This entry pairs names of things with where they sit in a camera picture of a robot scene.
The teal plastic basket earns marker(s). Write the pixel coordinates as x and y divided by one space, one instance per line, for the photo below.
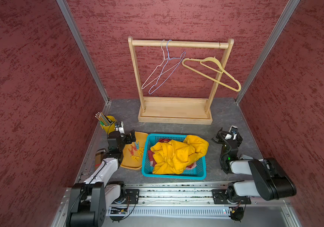
198 173

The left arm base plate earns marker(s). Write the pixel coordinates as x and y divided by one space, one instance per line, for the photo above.
130 196

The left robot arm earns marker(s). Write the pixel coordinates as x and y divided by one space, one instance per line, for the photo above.
90 200

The wooden clothes rack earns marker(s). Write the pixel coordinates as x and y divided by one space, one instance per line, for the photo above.
177 110

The aluminium mounting rail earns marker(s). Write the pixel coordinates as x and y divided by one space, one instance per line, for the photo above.
194 202

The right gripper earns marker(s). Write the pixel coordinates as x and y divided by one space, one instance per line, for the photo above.
221 135

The yellow pencil cup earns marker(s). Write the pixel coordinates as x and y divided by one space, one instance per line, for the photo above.
109 128

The pink printed t-shirt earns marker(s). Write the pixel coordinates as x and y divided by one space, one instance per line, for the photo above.
192 166

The yellow t-shirt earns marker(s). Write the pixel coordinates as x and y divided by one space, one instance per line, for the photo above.
173 157

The plaid pencil case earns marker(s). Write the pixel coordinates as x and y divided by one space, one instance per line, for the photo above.
99 156

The dark red t-shirt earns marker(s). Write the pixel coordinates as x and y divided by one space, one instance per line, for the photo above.
150 153

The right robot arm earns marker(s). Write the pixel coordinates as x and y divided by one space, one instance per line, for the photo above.
270 181

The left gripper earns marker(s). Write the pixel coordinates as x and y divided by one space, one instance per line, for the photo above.
129 140

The yellow plastic tray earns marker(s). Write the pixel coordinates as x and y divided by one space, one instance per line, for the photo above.
127 161

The pencils bundle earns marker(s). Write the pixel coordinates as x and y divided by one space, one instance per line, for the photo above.
104 119

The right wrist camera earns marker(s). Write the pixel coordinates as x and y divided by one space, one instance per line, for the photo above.
233 134

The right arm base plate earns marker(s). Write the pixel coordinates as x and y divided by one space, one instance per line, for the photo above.
224 197

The small grey device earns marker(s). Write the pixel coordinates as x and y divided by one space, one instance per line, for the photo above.
245 157

